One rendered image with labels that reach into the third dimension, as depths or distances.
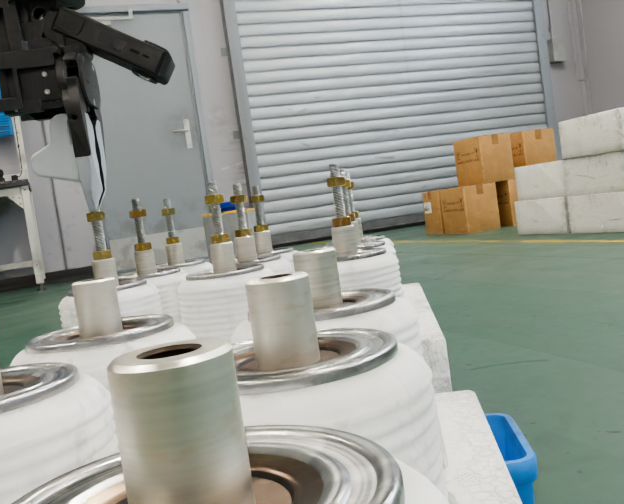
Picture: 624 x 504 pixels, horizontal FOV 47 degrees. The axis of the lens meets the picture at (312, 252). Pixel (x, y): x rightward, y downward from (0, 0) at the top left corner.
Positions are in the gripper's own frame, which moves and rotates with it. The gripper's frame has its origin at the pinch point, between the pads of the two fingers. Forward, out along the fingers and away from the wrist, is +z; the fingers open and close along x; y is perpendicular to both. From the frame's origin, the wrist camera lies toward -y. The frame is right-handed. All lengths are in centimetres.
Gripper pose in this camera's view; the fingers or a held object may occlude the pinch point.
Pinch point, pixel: (99, 196)
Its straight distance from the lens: 72.3
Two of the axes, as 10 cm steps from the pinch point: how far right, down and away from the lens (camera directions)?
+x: 0.8, 0.5, -10.0
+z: 1.4, 9.9, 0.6
